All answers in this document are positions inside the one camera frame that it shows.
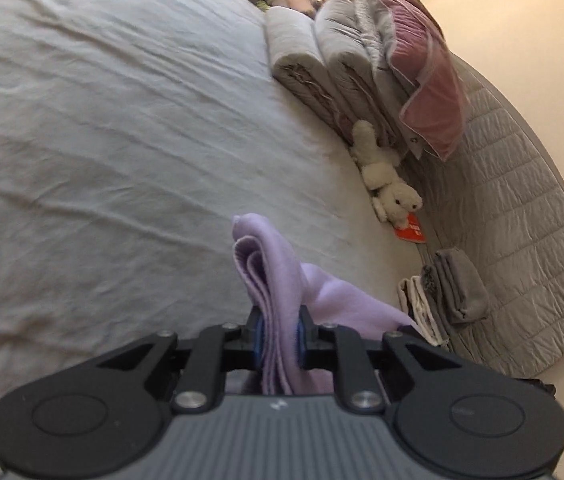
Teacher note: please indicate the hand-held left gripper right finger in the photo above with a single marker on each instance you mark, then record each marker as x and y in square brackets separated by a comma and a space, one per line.
[301, 342]

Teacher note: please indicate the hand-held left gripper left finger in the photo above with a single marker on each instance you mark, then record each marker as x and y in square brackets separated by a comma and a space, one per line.
[258, 340]

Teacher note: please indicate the purple pants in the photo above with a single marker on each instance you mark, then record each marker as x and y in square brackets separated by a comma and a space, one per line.
[282, 280]

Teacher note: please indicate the beige folded garment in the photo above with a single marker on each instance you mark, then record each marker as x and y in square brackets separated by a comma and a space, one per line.
[404, 297]

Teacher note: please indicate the white folded garment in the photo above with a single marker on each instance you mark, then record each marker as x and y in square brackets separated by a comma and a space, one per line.
[426, 315]

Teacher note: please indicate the orange booklet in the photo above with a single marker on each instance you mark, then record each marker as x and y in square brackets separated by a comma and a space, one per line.
[409, 232]

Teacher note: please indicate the grey folded garment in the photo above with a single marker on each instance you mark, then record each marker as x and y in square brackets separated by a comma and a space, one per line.
[461, 285]

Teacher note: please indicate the white plush toy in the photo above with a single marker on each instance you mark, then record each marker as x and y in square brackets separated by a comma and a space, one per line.
[381, 175]

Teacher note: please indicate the grey quilted headboard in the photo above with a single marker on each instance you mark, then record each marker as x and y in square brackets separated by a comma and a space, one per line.
[511, 200]

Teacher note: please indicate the light grey folded blanket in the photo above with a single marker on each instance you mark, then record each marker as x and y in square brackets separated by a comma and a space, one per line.
[292, 60]

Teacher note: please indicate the pink and grey pillow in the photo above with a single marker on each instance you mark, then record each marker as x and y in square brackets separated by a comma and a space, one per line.
[426, 80]

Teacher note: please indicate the grey folded duvet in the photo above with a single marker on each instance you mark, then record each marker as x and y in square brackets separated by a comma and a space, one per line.
[346, 50]

